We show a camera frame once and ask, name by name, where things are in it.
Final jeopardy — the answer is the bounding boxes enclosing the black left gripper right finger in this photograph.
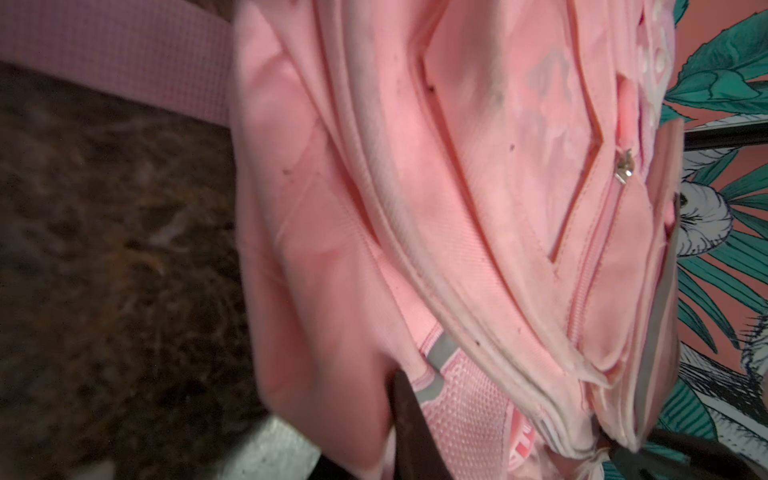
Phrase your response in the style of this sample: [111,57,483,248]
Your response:
[608,429,767,480]

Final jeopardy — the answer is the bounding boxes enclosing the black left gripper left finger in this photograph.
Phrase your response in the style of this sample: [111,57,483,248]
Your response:
[389,370,453,480]

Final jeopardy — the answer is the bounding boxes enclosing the pink student backpack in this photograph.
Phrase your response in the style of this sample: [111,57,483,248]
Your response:
[1,1,683,479]

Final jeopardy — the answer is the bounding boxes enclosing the black right corner frame post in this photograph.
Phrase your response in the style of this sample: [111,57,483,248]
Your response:
[684,120,768,151]

